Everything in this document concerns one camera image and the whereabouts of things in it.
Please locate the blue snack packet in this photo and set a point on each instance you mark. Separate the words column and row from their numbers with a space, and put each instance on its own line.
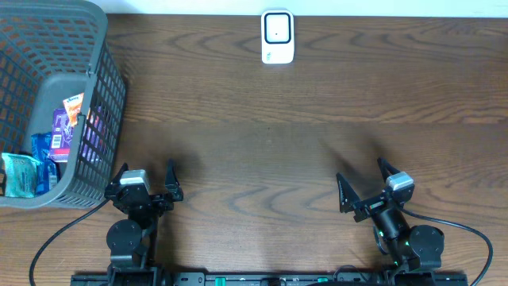
column 48, row 174

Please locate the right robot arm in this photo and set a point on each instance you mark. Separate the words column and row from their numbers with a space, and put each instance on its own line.
column 413, row 248

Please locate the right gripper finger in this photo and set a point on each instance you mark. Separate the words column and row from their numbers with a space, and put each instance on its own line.
column 347, row 196
column 386, row 169

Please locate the teal wet wipes packet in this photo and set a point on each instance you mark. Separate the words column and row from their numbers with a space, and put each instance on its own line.
column 21, row 175

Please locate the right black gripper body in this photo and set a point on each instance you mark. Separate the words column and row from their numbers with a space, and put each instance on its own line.
column 375, row 204

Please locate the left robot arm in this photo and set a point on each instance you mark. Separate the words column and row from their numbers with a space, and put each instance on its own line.
column 132, row 241

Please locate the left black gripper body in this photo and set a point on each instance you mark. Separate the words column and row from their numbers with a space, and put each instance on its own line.
column 155, row 199

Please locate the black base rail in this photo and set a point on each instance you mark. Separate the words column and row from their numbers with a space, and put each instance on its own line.
column 341, row 278

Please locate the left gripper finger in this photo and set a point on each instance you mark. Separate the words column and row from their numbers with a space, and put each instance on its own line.
column 116, row 179
column 172, row 184

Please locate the purple sanitary pad pack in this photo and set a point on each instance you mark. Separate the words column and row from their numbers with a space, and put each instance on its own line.
column 62, row 132

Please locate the grey plastic mesh basket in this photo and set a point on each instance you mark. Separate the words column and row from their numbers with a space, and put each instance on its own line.
column 51, row 50

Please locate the orange tissue pack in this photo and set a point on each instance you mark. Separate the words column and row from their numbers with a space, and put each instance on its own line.
column 73, row 107

